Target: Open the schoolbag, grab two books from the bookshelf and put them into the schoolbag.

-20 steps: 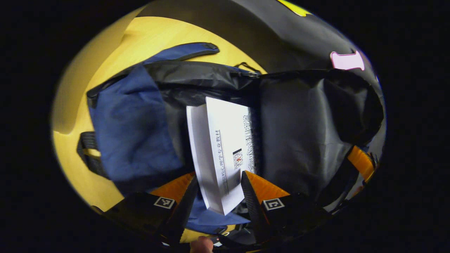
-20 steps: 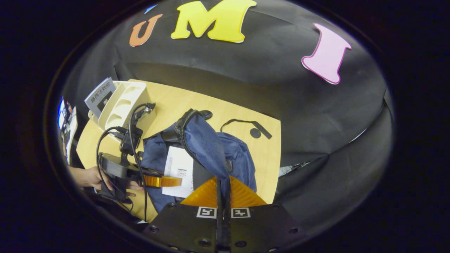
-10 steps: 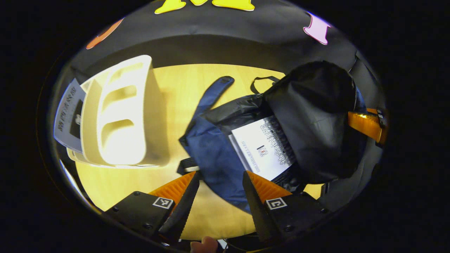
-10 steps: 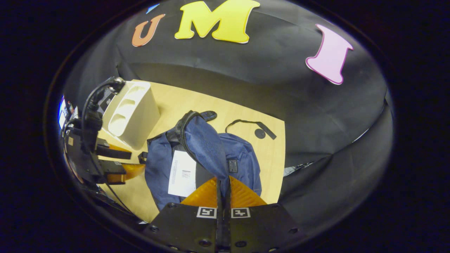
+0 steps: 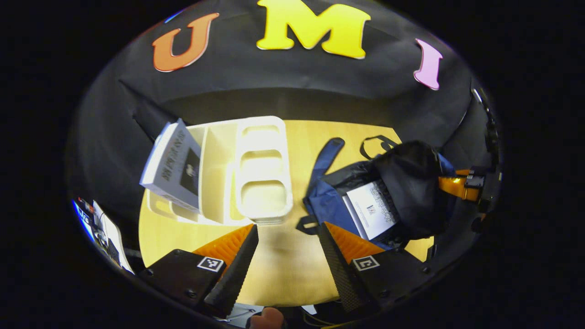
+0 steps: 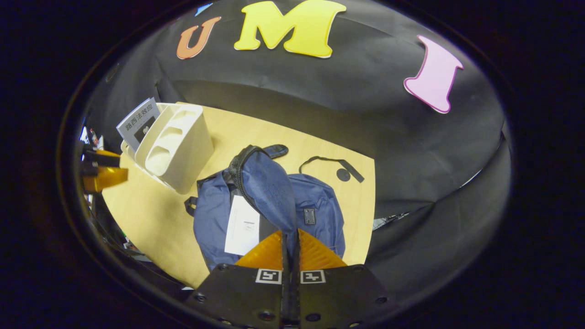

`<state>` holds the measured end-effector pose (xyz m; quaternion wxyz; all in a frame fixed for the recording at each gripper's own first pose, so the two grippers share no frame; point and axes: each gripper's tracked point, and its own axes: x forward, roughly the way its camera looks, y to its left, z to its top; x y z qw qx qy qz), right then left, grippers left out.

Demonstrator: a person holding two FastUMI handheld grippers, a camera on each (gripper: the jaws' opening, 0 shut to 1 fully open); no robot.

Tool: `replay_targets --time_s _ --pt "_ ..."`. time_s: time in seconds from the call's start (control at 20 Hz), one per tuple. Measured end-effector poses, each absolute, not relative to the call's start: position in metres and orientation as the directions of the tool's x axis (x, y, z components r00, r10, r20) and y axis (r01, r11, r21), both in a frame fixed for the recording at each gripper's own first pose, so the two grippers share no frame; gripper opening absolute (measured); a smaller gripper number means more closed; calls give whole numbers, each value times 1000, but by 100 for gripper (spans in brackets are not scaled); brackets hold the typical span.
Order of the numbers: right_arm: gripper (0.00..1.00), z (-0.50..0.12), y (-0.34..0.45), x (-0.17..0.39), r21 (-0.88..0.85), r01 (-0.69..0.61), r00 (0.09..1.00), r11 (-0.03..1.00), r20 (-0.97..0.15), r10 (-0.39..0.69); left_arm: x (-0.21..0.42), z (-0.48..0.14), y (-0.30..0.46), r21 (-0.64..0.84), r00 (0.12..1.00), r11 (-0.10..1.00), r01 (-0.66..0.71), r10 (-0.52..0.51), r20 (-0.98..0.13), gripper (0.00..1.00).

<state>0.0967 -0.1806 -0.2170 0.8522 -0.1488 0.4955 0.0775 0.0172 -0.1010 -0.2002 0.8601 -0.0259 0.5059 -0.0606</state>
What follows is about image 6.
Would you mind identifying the blue schoolbag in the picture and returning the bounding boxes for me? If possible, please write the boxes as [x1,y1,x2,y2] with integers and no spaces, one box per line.
[184,144,346,272]

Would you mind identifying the plain white book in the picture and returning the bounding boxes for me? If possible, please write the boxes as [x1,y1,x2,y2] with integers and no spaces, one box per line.
[224,195,261,256]

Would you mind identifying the white book with figure cover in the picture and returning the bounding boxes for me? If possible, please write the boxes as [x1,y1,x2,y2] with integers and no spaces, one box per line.
[117,97,160,151]

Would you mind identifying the black strap loop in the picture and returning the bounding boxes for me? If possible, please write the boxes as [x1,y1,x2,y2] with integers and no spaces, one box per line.
[299,155,365,183]

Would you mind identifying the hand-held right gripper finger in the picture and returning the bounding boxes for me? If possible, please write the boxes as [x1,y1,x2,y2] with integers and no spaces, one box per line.
[291,228,399,329]
[186,229,292,329]

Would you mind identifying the white desktop bookshelf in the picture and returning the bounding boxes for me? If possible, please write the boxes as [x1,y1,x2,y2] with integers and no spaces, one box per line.
[120,102,214,195]

